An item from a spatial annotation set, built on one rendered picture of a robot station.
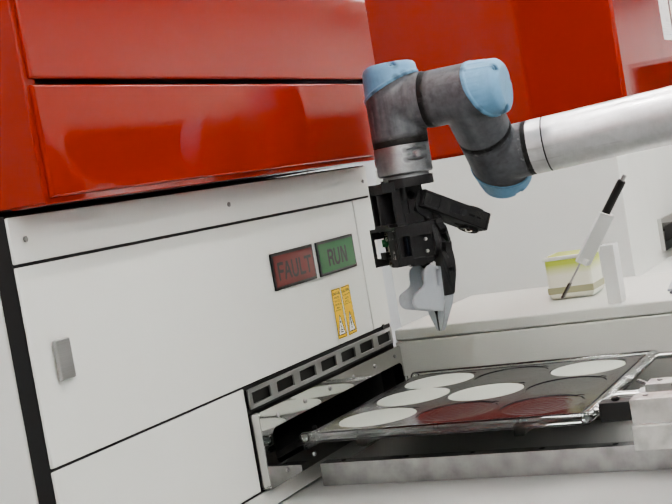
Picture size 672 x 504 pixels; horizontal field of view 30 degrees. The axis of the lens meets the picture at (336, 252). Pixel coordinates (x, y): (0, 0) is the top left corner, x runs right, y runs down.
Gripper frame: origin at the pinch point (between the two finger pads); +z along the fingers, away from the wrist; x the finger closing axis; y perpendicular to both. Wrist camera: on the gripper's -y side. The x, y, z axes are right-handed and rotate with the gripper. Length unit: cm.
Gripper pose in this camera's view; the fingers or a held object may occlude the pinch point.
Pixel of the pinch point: (444, 320)
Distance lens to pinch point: 171.4
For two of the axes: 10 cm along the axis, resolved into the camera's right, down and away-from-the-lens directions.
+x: 4.4, -0.3, -9.0
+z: 1.7, 9.8, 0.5
